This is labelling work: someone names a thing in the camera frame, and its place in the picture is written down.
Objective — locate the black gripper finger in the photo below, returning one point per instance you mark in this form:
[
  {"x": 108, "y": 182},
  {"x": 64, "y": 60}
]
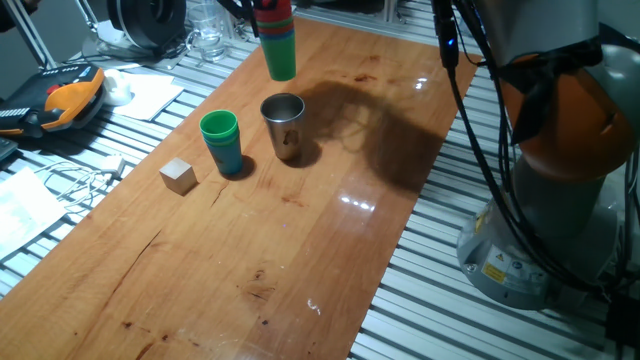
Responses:
[
  {"x": 267, "y": 4},
  {"x": 252, "y": 20}
]

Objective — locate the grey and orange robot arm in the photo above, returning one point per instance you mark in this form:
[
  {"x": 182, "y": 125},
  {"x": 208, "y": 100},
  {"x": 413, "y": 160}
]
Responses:
[{"x": 575, "y": 150}]

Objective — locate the clear drinking glass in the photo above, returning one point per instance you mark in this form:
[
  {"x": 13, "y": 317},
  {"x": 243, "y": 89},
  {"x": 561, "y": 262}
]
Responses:
[{"x": 207, "y": 42}]

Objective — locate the black filament spool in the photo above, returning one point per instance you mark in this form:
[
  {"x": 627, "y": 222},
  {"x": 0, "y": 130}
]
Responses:
[{"x": 150, "y": 22}]

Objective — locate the stainless steel cup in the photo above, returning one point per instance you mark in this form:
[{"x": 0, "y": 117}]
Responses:
[{"x": 284, "y": 130}]

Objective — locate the white blank paper sheet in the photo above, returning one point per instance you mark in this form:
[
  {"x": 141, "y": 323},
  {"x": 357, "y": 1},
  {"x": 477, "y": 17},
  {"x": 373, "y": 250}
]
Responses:
[{"x": 150, "y": 95}]

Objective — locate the white round device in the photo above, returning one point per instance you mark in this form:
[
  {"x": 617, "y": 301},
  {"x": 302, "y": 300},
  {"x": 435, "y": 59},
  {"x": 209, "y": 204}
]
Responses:
[{"x": 117, "y": 87}]

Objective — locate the light wooden cube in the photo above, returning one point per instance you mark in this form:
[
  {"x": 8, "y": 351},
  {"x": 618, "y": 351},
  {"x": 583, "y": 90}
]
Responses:
[{"x": 177, "y": 175}]

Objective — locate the orange and black teach pendant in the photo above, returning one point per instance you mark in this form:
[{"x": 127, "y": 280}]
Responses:
[{"x": 70, "y": 100}]

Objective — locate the person in dark sleeve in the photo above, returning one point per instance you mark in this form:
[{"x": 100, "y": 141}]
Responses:
[{"x": 12, "y": 12}]

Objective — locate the varnished wooden board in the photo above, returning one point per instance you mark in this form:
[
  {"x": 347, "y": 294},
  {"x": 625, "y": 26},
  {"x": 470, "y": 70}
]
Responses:
[{"x": 200, "y": 275}]

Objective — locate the white printed paper sheet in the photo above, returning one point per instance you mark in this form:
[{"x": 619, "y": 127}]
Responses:
[{"x": 25, "y": 210}]

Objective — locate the aluminium frame strut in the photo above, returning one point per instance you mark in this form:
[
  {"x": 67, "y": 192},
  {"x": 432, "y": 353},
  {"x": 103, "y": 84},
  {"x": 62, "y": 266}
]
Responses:
[{"x": 30, "y": 35}]

